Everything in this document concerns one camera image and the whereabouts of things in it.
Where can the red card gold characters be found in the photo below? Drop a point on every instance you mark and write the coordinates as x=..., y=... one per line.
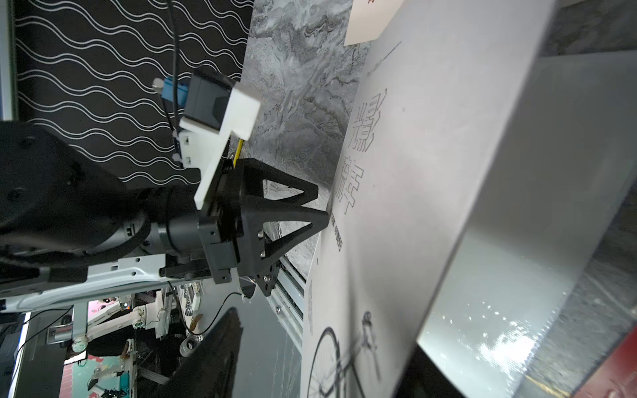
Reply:
x=616, y=377

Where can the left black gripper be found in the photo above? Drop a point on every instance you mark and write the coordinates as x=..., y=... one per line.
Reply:
x=232, y=227

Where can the beige card gold characters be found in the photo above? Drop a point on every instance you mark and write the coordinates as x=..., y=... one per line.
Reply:
x=369, y=18

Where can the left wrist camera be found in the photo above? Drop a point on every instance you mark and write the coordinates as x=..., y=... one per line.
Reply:
x=215, y=108

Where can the white photo album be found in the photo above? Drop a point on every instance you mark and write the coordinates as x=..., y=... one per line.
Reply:
x=475, y=182

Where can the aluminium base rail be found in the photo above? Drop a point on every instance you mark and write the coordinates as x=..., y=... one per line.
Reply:
x=287, y=301

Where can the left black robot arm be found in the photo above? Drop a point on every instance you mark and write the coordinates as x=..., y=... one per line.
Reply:
x=62, y=215

